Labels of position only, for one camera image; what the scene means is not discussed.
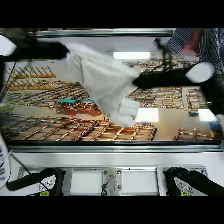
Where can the white long-sleeved shirt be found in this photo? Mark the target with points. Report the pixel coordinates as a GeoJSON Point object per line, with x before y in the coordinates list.
{"type": "Point", "coordinates": [100, 76]}

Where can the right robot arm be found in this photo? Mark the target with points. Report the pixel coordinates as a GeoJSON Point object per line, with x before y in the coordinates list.
{"type": "Point", "coordinates": [160, 78]}

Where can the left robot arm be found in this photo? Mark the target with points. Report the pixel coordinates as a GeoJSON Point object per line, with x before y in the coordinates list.
{"type": "Point", "coordinates": [36, 50]}

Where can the checked shirt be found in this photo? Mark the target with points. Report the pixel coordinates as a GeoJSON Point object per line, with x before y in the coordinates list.
{"type": "Point", "coordinates": [213, 43]}

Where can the silver frame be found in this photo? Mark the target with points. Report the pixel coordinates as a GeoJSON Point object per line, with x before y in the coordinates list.
{"type": "Point", "coordinates": [113, 148]}

